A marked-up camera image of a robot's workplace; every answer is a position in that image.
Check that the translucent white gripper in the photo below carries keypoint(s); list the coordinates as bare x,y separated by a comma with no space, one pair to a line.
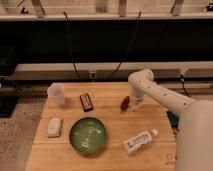
135,105

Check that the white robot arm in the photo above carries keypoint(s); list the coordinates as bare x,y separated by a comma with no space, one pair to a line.
194,143

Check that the green ceramic bowl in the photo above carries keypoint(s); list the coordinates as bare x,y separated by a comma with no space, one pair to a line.
87,135

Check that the white plastic bottle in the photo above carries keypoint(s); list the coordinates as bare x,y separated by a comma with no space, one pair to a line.
136,142

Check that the blue connector box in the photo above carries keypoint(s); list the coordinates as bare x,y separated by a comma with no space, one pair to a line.
174,120

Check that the dark red candy bar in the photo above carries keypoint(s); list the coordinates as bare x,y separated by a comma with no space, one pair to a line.
86,102

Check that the clear plastic measuring cup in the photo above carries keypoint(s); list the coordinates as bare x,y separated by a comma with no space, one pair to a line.
56,93

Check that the black box at left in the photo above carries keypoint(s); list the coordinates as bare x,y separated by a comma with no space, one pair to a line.
8,63

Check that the white wall power outlet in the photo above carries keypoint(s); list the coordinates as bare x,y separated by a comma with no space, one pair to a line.
92,75

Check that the right wall outlet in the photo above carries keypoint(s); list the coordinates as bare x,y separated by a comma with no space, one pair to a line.
183,71

